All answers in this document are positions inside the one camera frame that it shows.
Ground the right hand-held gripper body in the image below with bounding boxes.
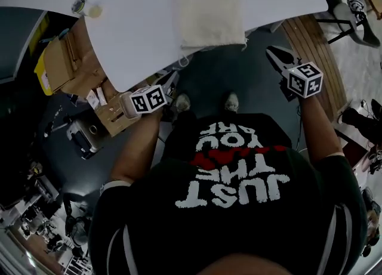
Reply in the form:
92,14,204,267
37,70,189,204
279,61,325,104

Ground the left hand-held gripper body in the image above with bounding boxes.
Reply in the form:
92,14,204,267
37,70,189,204
128,84,176,116

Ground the beige drawstring cloth bag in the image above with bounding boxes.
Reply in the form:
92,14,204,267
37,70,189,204
171,0,249,67

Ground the person's left forearm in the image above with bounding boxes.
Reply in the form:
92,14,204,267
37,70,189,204
108,109,164,186

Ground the person's right forearm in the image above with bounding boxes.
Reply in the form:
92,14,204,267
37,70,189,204
297,96,344,162

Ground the person's left shoe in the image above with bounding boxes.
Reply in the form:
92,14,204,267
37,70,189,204
174,92,192,114

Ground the person's shoe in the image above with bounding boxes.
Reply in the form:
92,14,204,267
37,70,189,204
174,92,192,114
223,91,241,113

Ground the small beige tray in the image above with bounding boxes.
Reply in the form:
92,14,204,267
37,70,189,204
118,91,141,120

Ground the wooden slatted platform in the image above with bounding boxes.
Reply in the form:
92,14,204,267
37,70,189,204
279,14,349,123

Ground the white tube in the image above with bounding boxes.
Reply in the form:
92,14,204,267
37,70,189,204
95,86,107,107

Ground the white paper card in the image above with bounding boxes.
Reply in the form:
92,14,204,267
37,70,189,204
85,89,100,110

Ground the person's right shoe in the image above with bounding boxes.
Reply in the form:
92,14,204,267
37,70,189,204
223,91,241,113

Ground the large cardboard box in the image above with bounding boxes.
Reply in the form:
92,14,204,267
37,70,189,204
61,22,144,138

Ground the white armchair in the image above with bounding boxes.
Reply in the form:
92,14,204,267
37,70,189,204
332,0,382,48

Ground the striped cushion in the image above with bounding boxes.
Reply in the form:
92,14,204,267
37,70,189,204
345,0,367,20

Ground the folded cardboard box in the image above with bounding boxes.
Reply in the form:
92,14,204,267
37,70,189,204
42,35,79,94

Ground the yellow plastic bin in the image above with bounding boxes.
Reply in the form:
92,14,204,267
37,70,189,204
33,46,54,97

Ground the person's black printed shirt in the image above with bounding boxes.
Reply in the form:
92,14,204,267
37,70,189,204
87,112,368,275

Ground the frosted glass panel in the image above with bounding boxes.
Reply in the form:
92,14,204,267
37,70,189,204
0,7,49,84

